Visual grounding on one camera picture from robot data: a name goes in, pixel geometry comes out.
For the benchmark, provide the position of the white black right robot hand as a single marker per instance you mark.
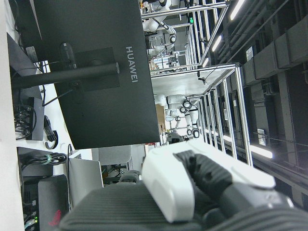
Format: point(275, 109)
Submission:
point(168, 187)

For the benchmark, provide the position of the black Huawei monitor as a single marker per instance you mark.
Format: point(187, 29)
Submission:
point(108, 115)

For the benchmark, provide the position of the white humanoid robot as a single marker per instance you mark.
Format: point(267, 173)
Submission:
point(175, 102)

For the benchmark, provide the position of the brown cardboard box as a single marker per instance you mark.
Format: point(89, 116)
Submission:
point(160, 115)

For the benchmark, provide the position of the white robot arm black joints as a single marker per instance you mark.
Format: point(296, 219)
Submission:
point(156, 25)

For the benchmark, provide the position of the small black frame-mounted camera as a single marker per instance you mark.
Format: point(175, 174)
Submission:
point(202, 78)

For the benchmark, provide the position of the black monitor stand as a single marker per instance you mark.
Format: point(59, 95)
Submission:
point(72, 74)

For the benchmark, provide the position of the aluminium profile cage frame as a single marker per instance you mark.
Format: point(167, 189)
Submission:
point(238, 101)

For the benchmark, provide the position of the black gaming computer red logo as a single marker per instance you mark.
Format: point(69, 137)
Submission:
point(50, 202)

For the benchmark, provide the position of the long ceiling light bar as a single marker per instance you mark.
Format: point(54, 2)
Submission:
point(237, 9)
point(261, 151)
point(216, 43)

